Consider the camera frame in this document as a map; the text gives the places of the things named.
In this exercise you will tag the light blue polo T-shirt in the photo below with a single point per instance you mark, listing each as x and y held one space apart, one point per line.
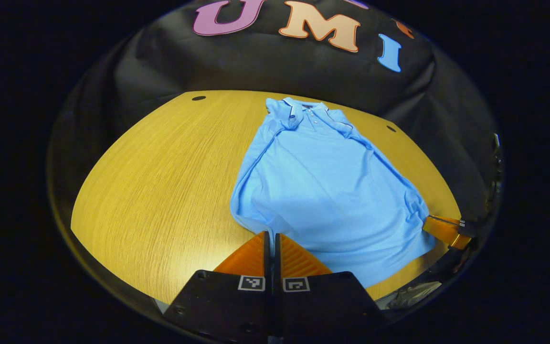
322 191

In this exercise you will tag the black backdrop cloth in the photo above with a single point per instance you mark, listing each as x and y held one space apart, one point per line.
280 67

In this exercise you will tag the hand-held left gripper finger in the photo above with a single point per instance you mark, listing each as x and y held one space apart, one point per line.
267 253
277 253

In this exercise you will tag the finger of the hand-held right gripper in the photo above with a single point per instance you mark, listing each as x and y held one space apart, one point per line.
447 231

